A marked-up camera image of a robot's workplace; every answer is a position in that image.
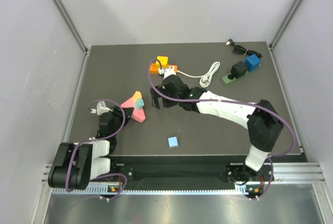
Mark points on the orange power strip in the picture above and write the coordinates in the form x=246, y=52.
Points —
x=154, y=68

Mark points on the light blue small plug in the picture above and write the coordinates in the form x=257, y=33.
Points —
x=173, y=142

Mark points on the green power strip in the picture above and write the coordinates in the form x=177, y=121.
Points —
x=227, y=79

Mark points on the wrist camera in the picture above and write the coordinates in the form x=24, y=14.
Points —
x=166, y=72
x=100, y=109

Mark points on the grey cable duct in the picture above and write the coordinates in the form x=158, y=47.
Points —
x=114, y=189

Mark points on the pink triangular socket board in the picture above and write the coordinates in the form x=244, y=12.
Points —
x=138, y=115

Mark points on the blue cube adapter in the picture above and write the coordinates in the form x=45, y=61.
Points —
x=252, y=62

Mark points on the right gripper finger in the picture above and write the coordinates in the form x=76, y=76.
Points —
x=156, y=104
x=156, y=92

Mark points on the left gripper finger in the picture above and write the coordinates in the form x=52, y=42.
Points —
x=128, y=111
x=127, y=119

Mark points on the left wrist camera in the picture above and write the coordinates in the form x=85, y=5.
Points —
x=100, y=109

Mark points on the yellow cube adapter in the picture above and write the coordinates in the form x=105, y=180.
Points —
x=164, y=60

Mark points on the yellow small plug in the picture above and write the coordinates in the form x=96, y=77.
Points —
x=137, y=95

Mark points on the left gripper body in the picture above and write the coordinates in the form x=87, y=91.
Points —
x=118, y=117

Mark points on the black cube adapter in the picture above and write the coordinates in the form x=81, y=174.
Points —
x=238, y=70

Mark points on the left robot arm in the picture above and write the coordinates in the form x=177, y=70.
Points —
x=75, y=164

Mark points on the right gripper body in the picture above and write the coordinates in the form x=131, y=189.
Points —
x=168, y=103

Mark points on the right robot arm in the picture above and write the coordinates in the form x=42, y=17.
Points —
x=260, y=119

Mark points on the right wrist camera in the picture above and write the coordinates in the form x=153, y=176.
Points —
x=166, y=72

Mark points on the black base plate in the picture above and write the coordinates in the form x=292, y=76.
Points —
x=222, y=172

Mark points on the teal small plug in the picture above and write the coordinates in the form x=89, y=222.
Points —
x=139, y=103

